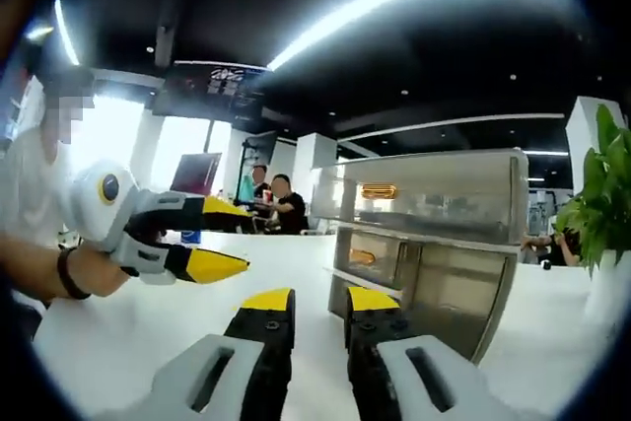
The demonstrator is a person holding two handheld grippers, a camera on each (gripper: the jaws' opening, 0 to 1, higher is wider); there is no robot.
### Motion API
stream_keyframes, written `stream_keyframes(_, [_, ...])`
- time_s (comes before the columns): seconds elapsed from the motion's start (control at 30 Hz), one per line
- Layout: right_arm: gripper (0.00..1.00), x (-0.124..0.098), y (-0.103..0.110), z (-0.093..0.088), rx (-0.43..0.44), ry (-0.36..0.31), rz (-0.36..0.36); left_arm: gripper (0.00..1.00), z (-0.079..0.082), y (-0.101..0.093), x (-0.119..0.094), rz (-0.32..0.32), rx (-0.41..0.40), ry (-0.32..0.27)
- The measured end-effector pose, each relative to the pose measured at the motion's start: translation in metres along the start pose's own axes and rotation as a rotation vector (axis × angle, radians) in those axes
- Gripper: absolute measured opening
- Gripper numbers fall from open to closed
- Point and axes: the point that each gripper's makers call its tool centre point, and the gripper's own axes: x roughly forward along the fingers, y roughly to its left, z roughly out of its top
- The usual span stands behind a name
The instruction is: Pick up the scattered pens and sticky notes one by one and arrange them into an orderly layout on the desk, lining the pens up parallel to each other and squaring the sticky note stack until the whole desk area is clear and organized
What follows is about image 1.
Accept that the white desk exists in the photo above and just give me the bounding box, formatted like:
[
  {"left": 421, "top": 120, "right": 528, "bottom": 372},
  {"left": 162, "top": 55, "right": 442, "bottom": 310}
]
[{"left": 32, "top": 229, "right": 631, "bottom": 421}]

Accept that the person's left hand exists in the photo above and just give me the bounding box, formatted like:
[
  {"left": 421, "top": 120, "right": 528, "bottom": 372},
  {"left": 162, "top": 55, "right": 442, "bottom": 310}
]
[{"left": 73, "top": 242, "right": 130, "bottom": 297}]

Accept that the white plastic drawer organizer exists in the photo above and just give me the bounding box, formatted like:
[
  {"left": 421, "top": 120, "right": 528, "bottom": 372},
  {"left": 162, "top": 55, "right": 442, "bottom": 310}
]
[{"left": 310, "top": 147, "right": 531, "bottom": 366}]

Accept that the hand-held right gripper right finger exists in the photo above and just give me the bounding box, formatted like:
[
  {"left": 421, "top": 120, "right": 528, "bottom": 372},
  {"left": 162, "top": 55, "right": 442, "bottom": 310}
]
[{"left": 343, "top": 286, "right": 529, "bottom": 421}]

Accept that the red-lit monitor screen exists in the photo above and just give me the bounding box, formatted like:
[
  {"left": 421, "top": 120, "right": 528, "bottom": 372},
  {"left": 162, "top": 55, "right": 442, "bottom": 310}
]
[{"left": 170, "top": 152, "right": 224, "bottom": 195}]

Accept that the person's torso in white shirt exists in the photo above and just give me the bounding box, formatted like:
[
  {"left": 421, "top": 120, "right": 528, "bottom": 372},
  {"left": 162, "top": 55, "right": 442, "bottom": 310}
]
[{"left": 0, "top": 65, "right": 98, "bottom": 250}]

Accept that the black wristband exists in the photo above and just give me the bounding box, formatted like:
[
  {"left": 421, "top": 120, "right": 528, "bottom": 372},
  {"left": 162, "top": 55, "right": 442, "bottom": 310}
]
[{"left": 56, "top": 246, "right": 94, "bottom": 301}]

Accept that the white square pillar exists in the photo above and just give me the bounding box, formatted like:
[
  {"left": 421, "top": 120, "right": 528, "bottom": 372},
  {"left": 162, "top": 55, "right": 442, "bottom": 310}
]
[{"left": 565, "top": 95, "right": 631, "bottom": 195}]

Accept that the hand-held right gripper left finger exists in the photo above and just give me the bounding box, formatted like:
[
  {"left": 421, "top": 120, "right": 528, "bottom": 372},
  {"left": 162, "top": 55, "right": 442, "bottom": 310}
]
[{"left": 93, "top": 287, "right": 298, "bottom": 421}]

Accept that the green plant in white pot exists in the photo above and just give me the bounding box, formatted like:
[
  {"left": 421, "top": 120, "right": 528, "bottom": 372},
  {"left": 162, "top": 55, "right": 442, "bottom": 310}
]
[{"left": 554, "top": 104, "right": 631, "bottom": 338}]

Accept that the hanging dark ceiling sign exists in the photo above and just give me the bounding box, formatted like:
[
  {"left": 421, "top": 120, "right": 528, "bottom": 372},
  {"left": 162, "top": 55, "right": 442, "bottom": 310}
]
[{"left": 152, "top": 60, "right": 271, "bottom": 122}]

